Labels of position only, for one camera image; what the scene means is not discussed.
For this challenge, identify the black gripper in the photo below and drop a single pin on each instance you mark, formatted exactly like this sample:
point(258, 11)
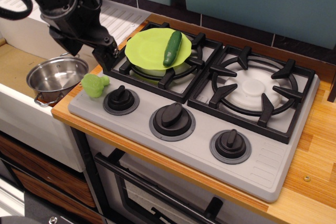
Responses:
point(74, 23)

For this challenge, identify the light green toy cauliflower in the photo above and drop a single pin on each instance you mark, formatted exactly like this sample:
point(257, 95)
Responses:
point(94, 85)

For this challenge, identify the dark green toy pickle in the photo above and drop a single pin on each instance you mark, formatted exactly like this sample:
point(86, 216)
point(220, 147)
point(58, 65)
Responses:
point(172, 48)

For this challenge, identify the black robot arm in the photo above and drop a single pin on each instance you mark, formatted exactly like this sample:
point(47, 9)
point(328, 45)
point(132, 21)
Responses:
point(17, 15)

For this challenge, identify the small steel pot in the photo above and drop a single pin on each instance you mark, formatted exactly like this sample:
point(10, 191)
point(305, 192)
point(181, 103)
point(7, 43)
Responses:
point(54, 78)

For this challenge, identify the light green plastic plate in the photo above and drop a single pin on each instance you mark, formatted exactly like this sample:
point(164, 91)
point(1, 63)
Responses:
point(146, 49)

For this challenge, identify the white toy sink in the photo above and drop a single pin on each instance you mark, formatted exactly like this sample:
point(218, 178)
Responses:
point(24, 44)

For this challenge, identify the black left stove knob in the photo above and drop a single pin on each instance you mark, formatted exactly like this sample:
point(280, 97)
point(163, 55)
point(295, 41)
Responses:
point(121, 101)

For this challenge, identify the black stove knob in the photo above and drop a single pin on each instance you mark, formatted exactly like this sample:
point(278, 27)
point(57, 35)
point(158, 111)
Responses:
point(121, 101)
point(230, 147)
point(172, 123)

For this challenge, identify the black left burner grate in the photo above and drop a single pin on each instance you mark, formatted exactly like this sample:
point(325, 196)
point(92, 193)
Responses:
point(178, 81)

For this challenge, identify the black burner grate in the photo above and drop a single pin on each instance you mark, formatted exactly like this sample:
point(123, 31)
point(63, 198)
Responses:
point(262, 94)
point(178, 81)

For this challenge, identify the black middle stove knob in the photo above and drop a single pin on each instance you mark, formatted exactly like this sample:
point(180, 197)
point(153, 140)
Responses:
point(172, 123)

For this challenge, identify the grey toy stove top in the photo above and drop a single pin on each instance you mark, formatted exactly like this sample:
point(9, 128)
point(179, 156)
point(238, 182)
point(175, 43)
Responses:
point(262, 175)

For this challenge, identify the wooden drawer front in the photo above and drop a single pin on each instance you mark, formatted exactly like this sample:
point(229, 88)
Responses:
point(49, 180)

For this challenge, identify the black right stove knob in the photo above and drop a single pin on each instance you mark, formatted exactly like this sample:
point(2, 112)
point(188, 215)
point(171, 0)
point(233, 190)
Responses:
point(230, 147)

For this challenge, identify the black right burner grate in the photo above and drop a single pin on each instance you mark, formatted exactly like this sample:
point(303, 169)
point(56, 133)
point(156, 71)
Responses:
point(262, 94)

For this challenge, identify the black oven door handle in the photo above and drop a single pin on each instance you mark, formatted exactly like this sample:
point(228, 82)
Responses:
point(112, 164)

